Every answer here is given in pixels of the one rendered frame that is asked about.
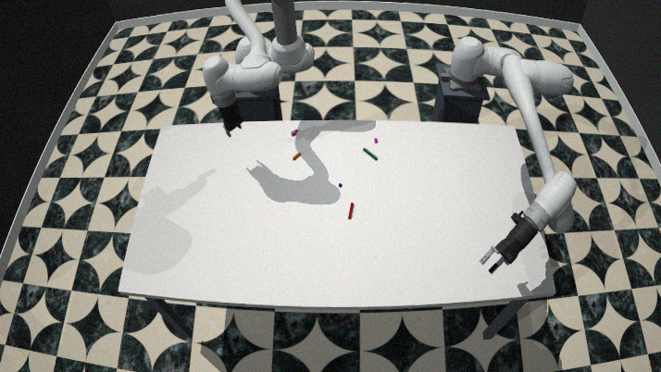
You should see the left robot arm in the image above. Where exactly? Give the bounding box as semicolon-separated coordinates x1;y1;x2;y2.
441;36;577;233

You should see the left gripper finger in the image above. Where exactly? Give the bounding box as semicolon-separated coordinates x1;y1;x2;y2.
480;246;500;264
488;257;509;274

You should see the green rod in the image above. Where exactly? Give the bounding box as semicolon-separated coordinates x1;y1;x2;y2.
363;147;378;160

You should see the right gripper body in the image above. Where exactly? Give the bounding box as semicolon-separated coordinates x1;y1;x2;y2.
210;92;243;131

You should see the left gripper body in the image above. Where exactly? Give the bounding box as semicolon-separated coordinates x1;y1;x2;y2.
495;202;551;265

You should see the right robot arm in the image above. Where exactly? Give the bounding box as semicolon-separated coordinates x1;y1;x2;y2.
203;0;315;99

